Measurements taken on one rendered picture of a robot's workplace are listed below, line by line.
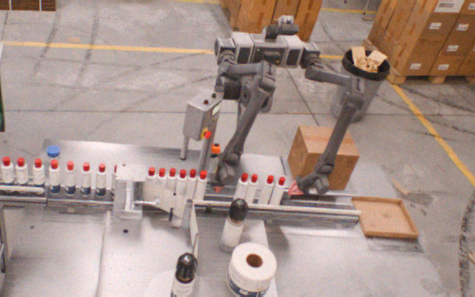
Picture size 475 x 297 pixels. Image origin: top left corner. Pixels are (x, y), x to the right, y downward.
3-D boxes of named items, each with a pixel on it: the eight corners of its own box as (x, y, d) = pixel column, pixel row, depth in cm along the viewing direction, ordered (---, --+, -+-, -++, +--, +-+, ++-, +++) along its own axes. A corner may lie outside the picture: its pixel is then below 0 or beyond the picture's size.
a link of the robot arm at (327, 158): (360, 94, 254) (343, 90, 250) (367, 98, 249) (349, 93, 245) (327, 171, 266) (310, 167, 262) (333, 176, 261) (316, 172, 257)
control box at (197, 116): (181, 134, 246) (186, 101, 235) (199, 118, 259) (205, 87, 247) (199, 143, 243) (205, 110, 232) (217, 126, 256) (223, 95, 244)
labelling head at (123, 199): (112, 218, 251) (115, 180, 235) (114, 198, 261) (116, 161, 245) (141, 219, 253) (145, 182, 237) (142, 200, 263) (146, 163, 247)
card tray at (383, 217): (364, 235, 277) (367, 230, 274) (350, 200, 297) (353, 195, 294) (416, 238, 281) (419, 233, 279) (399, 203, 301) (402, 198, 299)
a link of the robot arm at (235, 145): (273, 81, 241) (255, 73, 237) (279, 84, 236) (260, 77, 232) (235, 161, 249) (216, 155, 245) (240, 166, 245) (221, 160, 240)
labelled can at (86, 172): (79, 196, 258) (80, 167, 246) (81, 189, 262) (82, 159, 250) (90, 197, 259) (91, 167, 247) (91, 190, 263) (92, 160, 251)
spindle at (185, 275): (168, 308, 216) (177, 266, 199) (168, 289, 223) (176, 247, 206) (190, 309, 218) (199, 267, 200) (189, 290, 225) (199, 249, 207)
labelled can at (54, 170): (49, 195, 256) (47, 164, 244) (50, 187, 260) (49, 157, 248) (59, 195, 257) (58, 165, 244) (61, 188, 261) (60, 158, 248)
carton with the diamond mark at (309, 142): (294, 186, 295) (308, 152, 278) (286, 158, 313) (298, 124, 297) (345, 190, 300) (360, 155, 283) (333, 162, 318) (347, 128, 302)
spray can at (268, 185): (258, 207, 273) (266, 180, 260) (256, 200, 277) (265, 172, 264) (267, 208, 274) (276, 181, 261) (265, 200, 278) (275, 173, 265)
